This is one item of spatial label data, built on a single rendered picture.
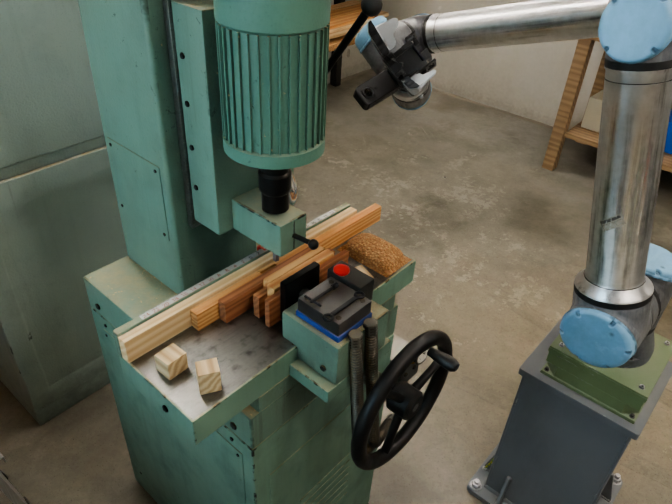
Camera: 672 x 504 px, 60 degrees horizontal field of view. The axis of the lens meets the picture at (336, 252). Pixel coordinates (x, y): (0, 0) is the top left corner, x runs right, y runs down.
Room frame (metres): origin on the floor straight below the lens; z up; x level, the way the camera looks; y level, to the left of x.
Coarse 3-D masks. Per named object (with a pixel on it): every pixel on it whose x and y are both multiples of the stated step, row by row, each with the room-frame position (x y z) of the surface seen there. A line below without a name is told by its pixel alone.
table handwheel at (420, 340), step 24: (432, 336) 0.75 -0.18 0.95; (408, 360) 0.69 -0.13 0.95; (384, 384) 0.65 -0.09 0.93; (408, 384) 0.73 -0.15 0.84; (432, 384) 0.80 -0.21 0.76; (408, 408) 0.69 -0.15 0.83; (360, 432) 0.61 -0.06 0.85; (408, 432) 0.73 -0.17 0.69; (360, 456) 0.60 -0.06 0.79; (384, 456) 0.67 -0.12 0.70
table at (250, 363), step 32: (384, 288) 0.95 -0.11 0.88; (256, 320) 0.81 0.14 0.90; (192, 352) 0.72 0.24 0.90; (224, 352) 0.72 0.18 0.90; (256, 352) 0.73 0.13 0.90; (288, 352) 0.73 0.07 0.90; (384, 352) 0.80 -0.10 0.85; (160, 384) 0.64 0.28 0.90; (192, 384) 0.65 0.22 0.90; (224, 384) 0.65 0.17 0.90; (256, 384) 0.67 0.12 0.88; (320, 384) 0.69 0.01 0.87; (192, 416) 0.58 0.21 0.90; (224, 416) 0.62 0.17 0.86
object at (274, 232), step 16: (256, 192) 0.99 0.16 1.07; (240, 208) 0.94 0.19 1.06; (256, 208) 0.93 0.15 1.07; (240, 224) 0.95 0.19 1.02; (256, 224) 0.92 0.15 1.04; (272, 224) 0.89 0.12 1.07; (288, 224) 0.89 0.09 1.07; (304, 224) 0.92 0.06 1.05; (256, 240) 0.92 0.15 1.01; (272, 240) 0.89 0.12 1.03; (288, 240) 0.89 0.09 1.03
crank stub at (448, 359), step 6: (432, 348) 0.74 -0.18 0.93; (432, 354) 0.73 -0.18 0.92; (438, 354) 0.72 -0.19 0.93; (444, 354) 0.72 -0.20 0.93; (438, 360) 0.71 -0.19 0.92; (444, 360) 0.71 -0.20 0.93; (450, 360) 0.71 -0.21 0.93; (456, 360) 0.71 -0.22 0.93; (444, 366) 0.70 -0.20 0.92; (450, 366) 0.70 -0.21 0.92; (456, 366) 0.70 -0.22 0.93
